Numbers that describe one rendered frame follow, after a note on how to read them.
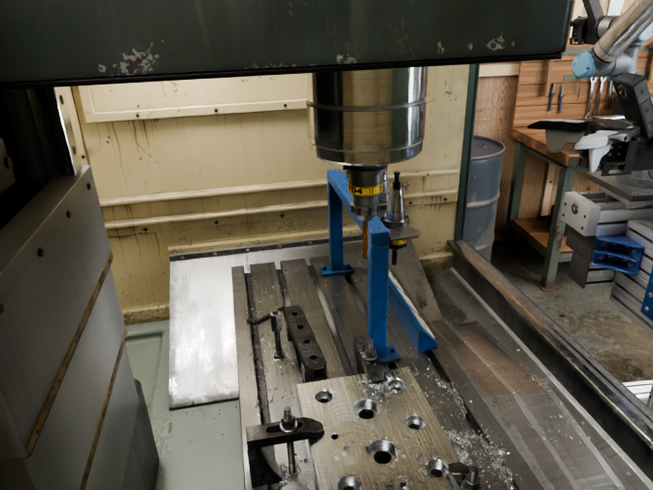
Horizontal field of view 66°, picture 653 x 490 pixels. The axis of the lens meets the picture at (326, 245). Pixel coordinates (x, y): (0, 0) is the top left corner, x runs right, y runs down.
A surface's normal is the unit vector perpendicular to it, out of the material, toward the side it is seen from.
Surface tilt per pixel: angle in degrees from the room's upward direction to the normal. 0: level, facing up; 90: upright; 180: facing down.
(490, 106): 90
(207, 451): 0
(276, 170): 90
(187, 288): 24
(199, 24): 90
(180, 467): 0
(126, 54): 90
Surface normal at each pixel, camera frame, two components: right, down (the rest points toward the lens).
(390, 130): 0.28, 0.40
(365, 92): -0.04, 0.43
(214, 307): 0.05, -0.65
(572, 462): 0.00, -0.84
